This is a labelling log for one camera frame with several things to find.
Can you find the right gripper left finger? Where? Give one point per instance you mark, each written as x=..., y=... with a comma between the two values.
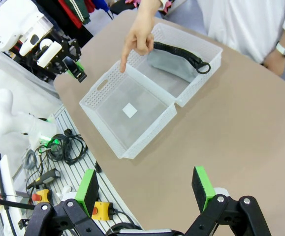
x=85, y=189

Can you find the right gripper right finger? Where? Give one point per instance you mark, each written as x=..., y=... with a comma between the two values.
x=202, y=186

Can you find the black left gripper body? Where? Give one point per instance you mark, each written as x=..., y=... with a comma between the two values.
x=68, y=48

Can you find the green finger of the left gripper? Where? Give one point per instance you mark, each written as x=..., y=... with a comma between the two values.
x=80, y=68
x=70, y=71

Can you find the grey zippered pouch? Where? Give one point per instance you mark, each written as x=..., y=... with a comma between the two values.
x=169, y=64

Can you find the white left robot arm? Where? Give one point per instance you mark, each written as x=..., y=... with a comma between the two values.
x=11, y=17

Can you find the person's right forearm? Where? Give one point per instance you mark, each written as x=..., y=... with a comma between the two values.
x=147, y=11

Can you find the person's right hand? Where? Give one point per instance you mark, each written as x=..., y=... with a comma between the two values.
x=141, y=39

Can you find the person's left hand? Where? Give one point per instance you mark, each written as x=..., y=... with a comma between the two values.
x=275, y=64

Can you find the grey slotted mounting plate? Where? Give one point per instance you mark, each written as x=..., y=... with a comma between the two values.
x=83, y=179

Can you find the white knob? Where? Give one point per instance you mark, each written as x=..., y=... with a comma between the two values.
x=64, y=191

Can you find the yellow emergency stop button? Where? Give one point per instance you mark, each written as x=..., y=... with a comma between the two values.
x=103, y=211
x=42, y=195

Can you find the red and green clothes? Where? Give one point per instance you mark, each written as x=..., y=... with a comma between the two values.
x=75, y=12

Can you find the white perforated plastic basket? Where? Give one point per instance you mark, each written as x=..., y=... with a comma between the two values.
x=196, y=96
x=112, y=115

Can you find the white square sticker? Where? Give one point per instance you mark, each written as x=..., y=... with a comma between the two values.
x=130, y=110

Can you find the person's white hoodie torso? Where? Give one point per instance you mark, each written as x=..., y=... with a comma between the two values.
x=243, y=24

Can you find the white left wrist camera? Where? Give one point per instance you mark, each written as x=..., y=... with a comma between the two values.
x=48, y=52

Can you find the black handheld enabling switch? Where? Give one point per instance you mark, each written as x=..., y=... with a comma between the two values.
x=46, y=178

